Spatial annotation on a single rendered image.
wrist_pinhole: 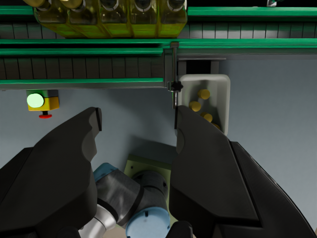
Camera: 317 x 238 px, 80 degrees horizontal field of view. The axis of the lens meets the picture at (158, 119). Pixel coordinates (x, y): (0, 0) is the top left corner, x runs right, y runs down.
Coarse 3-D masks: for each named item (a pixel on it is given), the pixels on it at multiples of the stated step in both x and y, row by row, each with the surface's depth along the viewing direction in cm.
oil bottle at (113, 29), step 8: (120, 0) 34; (104, 8) 34; (120, 8) 34; (128, 8) 38; (104, 16) 35; (112, 16) 35; (120, 16) 35; (128, 16) 38; (104, 24) 37; (112, 24) 37; (120, 24) 37; (128, 24) 39; (112, 32) 43; (120, 32) 43; (128, 32) 43
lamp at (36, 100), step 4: (28, 96) 59; (32, 96) 59; (36, 96) 59; (40, 96) 61; (28, 100) 59; (32, 100) 59; (36, 100) 59; (40, 100) 60; (44, 100) 62; (32, 104) 59; (36, 104) 60; (40, 104) 60
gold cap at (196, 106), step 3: (192, 102) 67; (195, 102) 66; (198, 102) 66; (189, 105) 70; (192, 105) 66; (195, 105) 66; (198, 105) 66; (192, 108) 66; (195, 108) 66; (198, 108) 66
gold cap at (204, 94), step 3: (201, 90) 67; (204, 90) 65; (207, 90) 65; (198, 93) 69; (201, 93) 66; (204, 93) 66; (207, 93) 66; (198, 96) 70; (201, 96) 66; (204, 96) 66; (207, 96) 66
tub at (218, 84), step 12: (192, 84) 69; (204, 84) 69; (216, 84) 70; (228, 84) 63; (180, 96) 63; (192, 96) 70; (216, 96) 70; (228, 96) 63; (204, 108) 71; (216, 108) 71; (228, 108) 64; (216, 120) 72
